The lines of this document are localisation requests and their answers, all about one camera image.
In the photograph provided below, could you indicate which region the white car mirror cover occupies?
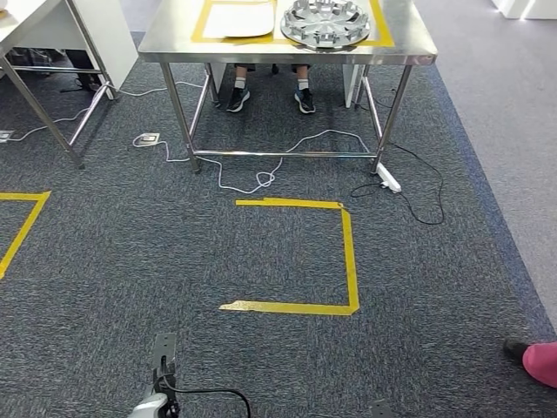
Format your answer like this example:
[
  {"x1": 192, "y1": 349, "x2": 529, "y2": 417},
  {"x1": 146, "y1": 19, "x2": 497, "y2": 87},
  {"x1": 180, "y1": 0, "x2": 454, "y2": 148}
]
[{"x1": 202, "y1": 1, "x2": 276, "y2": 40}]

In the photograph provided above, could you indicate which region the grey plastic wheel hubcap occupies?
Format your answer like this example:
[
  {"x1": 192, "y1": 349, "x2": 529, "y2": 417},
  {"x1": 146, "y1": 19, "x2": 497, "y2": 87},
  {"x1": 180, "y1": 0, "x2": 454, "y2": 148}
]
[{"x1": 280, "y1": 0, "x2": 372, "y2": 52}]

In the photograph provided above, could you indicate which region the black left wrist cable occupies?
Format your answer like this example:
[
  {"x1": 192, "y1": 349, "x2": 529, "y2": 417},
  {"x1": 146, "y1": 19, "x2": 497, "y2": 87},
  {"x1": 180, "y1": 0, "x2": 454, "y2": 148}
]
[{"x1": 162, "y1": 374, "x2": 252, "y2": 418}]

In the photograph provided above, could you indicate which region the white display plinth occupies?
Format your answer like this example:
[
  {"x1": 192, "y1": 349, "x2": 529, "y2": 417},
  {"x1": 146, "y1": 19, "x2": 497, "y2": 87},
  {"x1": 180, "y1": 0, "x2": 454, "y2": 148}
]
[{"x1": 491, "y1": 0, "x2": 557, "y2": 22}]

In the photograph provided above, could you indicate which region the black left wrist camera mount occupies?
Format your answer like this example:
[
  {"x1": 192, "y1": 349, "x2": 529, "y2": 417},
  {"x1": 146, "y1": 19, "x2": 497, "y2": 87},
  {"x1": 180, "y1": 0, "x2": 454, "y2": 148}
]
[{"x1": 150, "y1": 332, "x2": 180, "y2": 418}]

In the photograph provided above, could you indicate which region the black floor cable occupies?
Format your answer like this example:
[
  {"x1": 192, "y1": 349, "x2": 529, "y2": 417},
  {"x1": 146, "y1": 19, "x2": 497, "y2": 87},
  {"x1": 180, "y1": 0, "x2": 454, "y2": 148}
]
[{"x1": 349, "y1": 140, "x2": 446, "y2": 226}]

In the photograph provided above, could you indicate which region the yellow floor tape square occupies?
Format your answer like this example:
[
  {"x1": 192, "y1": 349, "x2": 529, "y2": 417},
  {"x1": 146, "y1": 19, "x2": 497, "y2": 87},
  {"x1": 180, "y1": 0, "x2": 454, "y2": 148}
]
[{"x1": 218, "y1": 197, "x2": 362, "y2": 318}]

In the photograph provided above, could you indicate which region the person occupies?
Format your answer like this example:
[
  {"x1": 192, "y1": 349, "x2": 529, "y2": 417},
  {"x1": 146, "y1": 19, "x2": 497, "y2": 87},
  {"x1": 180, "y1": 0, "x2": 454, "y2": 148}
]
[
  {"x1": 503, "y1": 338, "x2": 557, "y2": 390},
  {"x1": 226, "y1": 63, "x2": 316, "y2": 115}
]

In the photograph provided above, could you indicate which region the white floor cable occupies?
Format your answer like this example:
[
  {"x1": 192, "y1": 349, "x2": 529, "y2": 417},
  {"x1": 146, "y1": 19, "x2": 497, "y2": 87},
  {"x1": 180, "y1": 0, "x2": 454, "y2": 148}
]
[
  {"x1": 132, "y1": 128, "x2": 372, "y2": 196},
  {"x1": 8, "y1": 80, "x2": 206, "y2": 143}
]

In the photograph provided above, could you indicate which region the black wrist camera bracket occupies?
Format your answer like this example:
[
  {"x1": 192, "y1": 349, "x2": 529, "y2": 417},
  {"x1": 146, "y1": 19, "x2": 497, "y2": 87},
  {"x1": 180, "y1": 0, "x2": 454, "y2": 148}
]
[{"x1": 368, "y1": 399, "x2": 395, "y2": 418}]

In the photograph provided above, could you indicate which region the white power strip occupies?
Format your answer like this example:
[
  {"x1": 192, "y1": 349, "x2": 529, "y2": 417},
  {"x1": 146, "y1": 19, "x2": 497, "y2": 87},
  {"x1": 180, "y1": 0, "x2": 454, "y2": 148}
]
[{"x1": 375, "y1": 162, "x2": 402, "y2": 195}]

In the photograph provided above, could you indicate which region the stainless steel workbench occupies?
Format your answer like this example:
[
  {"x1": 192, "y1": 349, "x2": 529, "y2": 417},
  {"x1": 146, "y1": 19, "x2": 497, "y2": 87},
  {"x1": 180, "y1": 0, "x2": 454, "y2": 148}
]
[{"x1": 137, "y1": 0, "x2": 439, "y2": 176}]

